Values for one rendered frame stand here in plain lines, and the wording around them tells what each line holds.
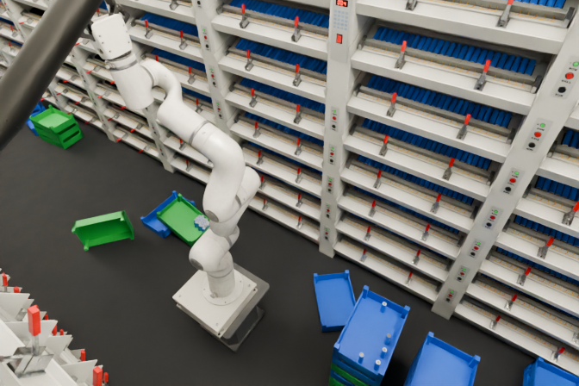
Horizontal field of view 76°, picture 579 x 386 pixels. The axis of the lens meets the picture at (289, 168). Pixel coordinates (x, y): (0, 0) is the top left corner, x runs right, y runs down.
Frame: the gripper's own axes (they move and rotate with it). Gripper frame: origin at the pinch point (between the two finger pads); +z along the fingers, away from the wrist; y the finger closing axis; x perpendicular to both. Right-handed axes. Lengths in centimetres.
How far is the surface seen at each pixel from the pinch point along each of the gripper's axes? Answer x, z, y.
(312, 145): 17, -90, 69
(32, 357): 57, -23, -63
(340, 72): 40, -45, 59
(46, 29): 71, 10, -49
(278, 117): 4, -73, 63
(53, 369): 41, -43, -63
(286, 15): 12, -28, 72
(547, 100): 108, -46, 54
